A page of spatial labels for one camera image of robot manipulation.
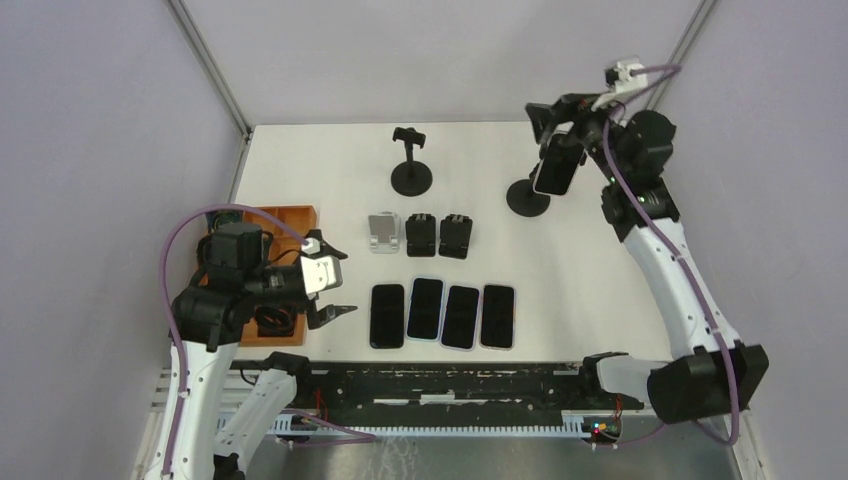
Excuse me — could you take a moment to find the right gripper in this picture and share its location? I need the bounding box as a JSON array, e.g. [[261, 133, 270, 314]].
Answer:
[[524, 87, 628, 183]]

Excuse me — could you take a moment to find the clear case phone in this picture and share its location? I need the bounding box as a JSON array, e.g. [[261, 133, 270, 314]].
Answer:
[[532, 133, 585, 196]]

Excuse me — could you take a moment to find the black phone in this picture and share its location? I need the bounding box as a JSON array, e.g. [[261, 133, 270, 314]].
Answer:
[[369, 284, 405, 349]]

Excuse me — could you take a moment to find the white folding phone stand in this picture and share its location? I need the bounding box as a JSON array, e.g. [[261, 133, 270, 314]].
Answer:
[[368, 212, 401, 254]]

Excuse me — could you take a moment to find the light blue case phone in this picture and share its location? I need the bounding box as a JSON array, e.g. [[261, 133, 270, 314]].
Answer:
[[406, 277, 445, 341]]

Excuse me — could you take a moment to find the black folding phone stand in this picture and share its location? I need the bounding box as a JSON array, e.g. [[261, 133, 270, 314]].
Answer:
[[405, 213, 437, 258]]

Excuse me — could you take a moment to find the black round base stand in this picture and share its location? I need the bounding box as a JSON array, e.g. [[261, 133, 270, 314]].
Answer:
[[390, 127, 433, 197]]

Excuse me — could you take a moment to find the lilac case phone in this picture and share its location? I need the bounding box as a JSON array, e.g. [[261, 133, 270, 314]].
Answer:
[[440, 285, 480, 350]]

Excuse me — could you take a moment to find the pink case phone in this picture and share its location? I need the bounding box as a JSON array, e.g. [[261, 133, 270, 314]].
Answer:
[[480, 284, 516, 350]]

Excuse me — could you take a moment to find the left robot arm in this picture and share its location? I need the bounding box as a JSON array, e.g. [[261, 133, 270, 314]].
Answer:
[[145, 222, 353, 479]]

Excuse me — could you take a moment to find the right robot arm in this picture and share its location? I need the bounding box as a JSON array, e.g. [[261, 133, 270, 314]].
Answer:
[[525, 94, 769, 424]]

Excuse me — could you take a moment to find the orange wooden organizer tray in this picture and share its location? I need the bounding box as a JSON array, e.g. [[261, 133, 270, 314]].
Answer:
[[205, 205, 317, 347]]

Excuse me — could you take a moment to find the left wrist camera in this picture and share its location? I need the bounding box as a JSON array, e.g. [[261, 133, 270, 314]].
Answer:
[[299, 243, 343, 294]]

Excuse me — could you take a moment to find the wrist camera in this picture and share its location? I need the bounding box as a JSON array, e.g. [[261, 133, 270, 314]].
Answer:
[[299, 243, 343, 294], [591, 56, 648, 111]]

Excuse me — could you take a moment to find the black coiled strap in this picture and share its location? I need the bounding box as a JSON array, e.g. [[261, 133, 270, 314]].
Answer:
[[255, 307, 299, 339]]

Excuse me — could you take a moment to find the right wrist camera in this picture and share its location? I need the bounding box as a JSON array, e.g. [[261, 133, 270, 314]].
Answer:
[[591, 56, 648, 111]]

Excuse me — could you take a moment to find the white slotted cable duct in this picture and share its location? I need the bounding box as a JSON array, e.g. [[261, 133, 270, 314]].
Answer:
[[267, 414, 591, 439]]

